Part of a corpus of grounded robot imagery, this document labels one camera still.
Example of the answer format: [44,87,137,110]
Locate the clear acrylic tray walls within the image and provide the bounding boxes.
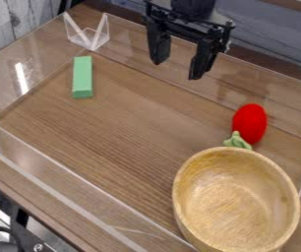
[0,9,301,252]

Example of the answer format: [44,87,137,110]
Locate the black table leg frame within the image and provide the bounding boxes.
[0,206,56,252]

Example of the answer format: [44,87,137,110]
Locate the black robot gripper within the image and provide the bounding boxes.
[145,0,236,80]

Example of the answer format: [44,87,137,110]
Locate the red knitted strawberry toy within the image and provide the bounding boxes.
[223,103,268,150]

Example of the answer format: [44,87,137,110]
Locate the green rectangular block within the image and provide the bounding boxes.
[72,56,94,98]

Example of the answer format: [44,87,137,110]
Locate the round wooden bowl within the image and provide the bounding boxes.
[173,147,301,252]

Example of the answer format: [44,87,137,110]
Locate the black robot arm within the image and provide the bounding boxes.
[145,0,236,80]

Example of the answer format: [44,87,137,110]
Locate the clear acrylic corner bracket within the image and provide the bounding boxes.
[63,13,111,51]

